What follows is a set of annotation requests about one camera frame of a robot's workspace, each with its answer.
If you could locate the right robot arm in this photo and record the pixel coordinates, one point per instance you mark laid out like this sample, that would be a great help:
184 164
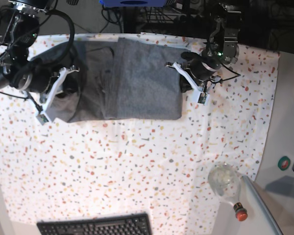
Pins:
19 30

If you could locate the terrazzo pattern tablecloth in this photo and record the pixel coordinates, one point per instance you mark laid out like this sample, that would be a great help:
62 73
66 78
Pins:
62 171

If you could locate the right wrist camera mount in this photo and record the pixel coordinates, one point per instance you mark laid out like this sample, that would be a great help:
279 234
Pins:
42 113

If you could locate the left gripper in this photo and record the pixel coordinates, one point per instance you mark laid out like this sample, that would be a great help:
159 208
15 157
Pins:
201 67

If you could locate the grey t-shirt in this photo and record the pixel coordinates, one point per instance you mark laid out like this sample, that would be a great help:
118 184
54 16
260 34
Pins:
120 80

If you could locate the green tape roll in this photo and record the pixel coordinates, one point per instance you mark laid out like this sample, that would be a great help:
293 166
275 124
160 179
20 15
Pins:
284 163

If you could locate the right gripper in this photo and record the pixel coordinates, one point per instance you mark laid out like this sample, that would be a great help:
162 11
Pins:
37 76

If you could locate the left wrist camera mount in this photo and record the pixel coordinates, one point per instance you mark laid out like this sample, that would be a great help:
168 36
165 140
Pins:
198 95

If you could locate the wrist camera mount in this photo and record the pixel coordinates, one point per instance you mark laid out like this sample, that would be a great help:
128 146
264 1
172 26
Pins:
198 95
42 113

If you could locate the metal wire rack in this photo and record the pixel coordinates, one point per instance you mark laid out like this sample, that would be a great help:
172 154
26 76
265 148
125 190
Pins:
173 12

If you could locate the black keyboard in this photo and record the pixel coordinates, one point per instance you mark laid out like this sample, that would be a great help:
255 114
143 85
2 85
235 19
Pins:
134 224

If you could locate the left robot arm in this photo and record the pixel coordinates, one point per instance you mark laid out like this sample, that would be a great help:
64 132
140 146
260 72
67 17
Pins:
221 49

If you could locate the clear glass bottle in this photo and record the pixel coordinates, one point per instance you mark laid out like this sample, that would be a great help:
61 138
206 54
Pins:
225 182

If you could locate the blue box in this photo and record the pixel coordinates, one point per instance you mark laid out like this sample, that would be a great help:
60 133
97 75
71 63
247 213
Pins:
133 3

